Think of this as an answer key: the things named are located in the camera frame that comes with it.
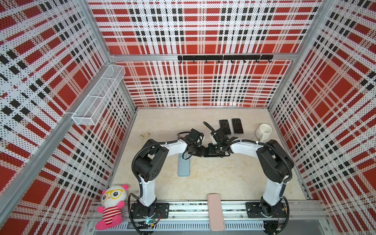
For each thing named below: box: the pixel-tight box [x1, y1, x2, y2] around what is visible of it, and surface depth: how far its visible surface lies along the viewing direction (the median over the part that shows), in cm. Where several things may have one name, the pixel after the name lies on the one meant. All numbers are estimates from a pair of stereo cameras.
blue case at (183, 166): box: [177, 153, 191, 177], surface depth 91 cm
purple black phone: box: [231, 118, 244, 134], surface depth 113 cm
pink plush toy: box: [94, 184, 129, 231], surface depth 72 cm
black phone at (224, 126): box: [219, 119, 232, 135], surface depth 113 cm
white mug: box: [255, 123, 273, 142], surface depth 100 cm
